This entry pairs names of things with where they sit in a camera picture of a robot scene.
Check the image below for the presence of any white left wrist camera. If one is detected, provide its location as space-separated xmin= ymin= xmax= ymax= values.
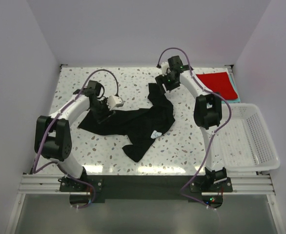
xmin=107 ymin=96 xmax=124 ymax=109

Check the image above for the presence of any white plastic basket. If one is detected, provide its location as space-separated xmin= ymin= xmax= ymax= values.
xmin=213 ymin=103 xmax=280 ymax=172

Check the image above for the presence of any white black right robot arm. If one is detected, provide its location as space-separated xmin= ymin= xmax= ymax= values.
xmin=155 ymin=56 xmax=227 ymax=192

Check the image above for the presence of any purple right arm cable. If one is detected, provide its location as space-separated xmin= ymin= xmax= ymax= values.
xmin=157 ymin=47 xmax=232 ymax=208

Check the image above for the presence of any aluminium rail frame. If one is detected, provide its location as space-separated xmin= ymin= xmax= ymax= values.
xmin=5 ymin=63 xmax=284 ymax=234

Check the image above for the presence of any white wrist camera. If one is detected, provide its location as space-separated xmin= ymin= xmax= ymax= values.
xmin=160 ymin=62 xmax=169 ymax=74
xmin=107 ymin=96 xmax=124 ymax=109

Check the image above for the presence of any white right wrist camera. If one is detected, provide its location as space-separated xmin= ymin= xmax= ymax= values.
xmin=160 ymin=62 xmax=169 ymax=74

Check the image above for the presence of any black t shirt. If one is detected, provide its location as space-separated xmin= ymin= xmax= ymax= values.
xmin=79 ymin=83 xmax=175 ymax=162

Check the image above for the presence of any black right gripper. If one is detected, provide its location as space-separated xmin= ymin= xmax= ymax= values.
xmin=155 ymin=71 xmax=180 ymax=96

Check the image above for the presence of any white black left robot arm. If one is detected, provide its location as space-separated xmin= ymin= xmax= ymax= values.
xmin=32 ymin=81 xmax=114 ymax=191

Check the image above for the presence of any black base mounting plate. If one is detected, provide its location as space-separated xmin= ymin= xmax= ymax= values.
xmin=58 ymin=175 xmax=233 ymax=208

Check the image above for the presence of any folded teal t shirt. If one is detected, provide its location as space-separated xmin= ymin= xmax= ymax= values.
xmin=222 ymin=74 xmax=241 ymax=103

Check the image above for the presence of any folded red t shirt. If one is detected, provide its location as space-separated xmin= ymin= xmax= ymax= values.
xmin=196 ymin=72 xmax=228 ymax=96

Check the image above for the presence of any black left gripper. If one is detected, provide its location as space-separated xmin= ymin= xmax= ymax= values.
xmin=90 ymin=97 xmax=116 ymax=124

